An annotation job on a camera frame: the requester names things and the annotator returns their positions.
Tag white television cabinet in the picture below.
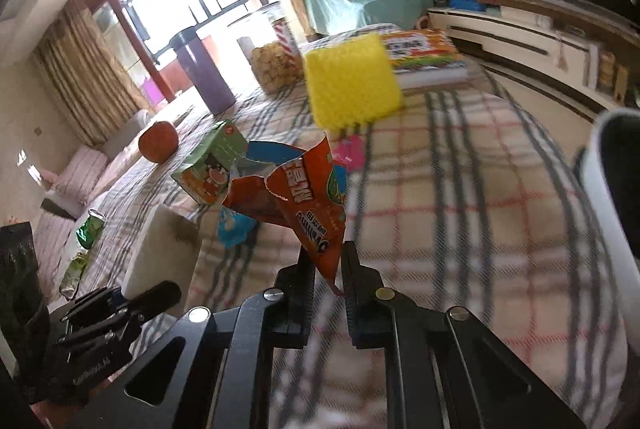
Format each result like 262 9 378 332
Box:
427 0 640 110

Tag purple thermos bottle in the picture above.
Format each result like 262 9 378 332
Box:
169 29 237 114

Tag light blue snack wrapper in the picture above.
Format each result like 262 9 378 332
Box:
217 209 258 251

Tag orange fruit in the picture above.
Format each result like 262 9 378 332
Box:
138 121 179 164

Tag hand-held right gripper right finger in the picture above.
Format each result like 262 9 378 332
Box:
341 241 587 429

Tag white foam block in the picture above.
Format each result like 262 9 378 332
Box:
122 204 201 297

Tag pink sofa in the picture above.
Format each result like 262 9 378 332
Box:
0 111 151 290

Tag glass cookie jar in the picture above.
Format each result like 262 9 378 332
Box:
237 16 304 94

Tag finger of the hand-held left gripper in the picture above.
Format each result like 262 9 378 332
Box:
62 281 182 350
60 288 123 330

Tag white rimmed trash bin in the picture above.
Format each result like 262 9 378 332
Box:
577 109 640 260

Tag colourful board book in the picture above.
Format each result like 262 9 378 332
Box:
382 28 468 87

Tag small pink wrapper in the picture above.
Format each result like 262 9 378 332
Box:
334 135 368 170

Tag green drink carton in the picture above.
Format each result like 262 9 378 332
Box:
171 120 248 204

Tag yellow sponge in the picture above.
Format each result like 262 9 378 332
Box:
303 34 403 132

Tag green drink pouch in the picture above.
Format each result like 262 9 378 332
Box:
59 253 90 300

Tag orange snack packet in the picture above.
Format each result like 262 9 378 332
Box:
220 134 351 297

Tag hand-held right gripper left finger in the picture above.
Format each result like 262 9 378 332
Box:
67 251 317 429

